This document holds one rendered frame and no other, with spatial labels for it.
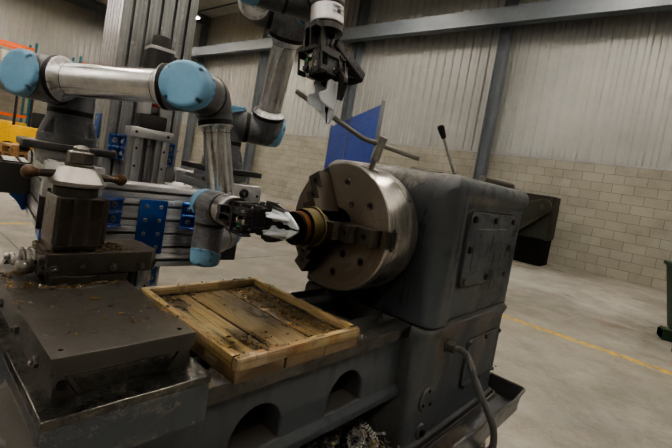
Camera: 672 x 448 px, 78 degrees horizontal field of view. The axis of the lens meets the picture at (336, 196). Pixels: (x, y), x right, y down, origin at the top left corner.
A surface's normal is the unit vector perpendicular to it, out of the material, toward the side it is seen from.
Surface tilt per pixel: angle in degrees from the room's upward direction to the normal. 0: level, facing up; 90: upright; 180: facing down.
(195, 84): 89
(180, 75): 89
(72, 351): 0
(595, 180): 90
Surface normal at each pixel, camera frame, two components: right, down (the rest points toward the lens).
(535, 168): -0.64, -0.07
